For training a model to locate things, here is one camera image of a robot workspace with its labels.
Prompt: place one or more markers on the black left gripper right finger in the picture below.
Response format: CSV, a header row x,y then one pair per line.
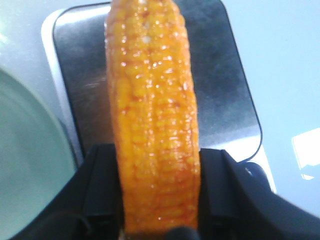
x,y
235,204

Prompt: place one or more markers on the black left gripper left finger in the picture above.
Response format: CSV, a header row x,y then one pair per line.
x,y
87,207

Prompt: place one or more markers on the orange corn cob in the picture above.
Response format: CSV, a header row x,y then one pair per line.
x,y
154,116

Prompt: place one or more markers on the pale green plate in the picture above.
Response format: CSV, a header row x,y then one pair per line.
x,y
36,160

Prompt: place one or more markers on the silver black kitchen scale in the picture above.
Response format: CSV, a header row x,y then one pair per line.
x,y
73,40

